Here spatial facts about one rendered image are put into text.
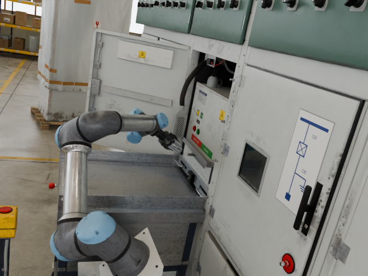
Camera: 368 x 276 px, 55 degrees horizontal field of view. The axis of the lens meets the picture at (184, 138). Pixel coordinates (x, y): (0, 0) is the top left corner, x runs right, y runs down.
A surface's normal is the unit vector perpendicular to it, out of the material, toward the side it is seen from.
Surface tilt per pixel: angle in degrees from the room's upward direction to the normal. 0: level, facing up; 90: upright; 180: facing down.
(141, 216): 90
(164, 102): 90
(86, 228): 39
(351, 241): 90
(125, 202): 90
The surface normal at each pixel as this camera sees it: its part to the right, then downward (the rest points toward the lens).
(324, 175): -0.93, -0.07
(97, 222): -0.42, -0.75
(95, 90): -0.20, 0.25
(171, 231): 0.30, 0.33
